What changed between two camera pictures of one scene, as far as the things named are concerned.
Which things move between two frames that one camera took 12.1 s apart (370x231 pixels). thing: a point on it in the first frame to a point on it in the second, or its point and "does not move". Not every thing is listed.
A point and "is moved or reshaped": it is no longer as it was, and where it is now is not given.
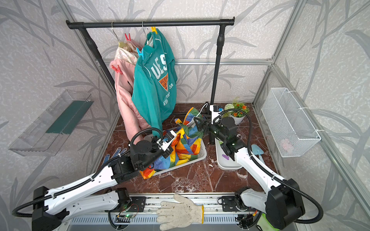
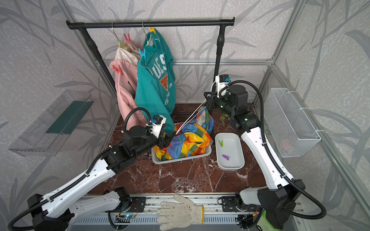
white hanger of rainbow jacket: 193,119 is moved or reshaped
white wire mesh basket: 286,124 does not move
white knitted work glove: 180,214 does not move
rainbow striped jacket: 188,140 is moved or reshaped
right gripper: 208,125 to 211,100
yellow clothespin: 153,29 does not move
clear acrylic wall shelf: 46,135 does not move
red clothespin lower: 118,70 does not move
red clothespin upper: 127,39 does not move
